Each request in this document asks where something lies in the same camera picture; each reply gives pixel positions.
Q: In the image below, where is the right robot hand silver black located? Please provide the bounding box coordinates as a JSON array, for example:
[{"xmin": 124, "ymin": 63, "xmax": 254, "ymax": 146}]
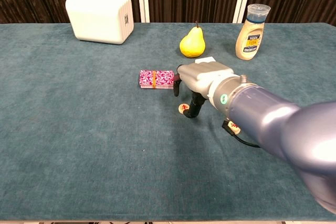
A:
[{"xmin": 173, "ymin": 61, "xmax": 235, "ymax": 119}]

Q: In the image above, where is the yellow pear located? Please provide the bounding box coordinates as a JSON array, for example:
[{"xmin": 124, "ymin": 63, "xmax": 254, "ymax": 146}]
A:
[{"xmin": 179, "ymin": 20, "xmax": 206, "ymax": 59}]

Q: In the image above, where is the pink patterned card deck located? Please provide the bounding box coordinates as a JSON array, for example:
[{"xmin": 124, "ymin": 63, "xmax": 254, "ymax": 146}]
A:
[{"xmin": 139, "ymin": 69, "xmax": 176, "ymax": 90}]

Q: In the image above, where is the teal table cloth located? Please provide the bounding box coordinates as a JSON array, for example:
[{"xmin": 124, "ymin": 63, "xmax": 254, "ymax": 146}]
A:
[{"xmin": 0, "ymin": 22, "xmax": 336, "ymax": 222}]

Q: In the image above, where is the white rounded plastic box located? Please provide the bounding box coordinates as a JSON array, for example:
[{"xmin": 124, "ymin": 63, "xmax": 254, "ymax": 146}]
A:
[{"xmin": 65, "ymin": 0, "xmax": 134, "ymax": 45}]

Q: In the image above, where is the white USB wall charger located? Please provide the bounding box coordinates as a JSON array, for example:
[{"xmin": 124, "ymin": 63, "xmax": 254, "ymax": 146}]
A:
[{"xmin": 194, "ymin": 56, "xmax": 216, "ymax": 65}]

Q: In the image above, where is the beige sauce squeeze bottle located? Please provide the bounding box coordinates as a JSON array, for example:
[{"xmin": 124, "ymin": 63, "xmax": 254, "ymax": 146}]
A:
[{"xmin": 235, "ymin": 3, "xmax": 271, "ymax": 61}]

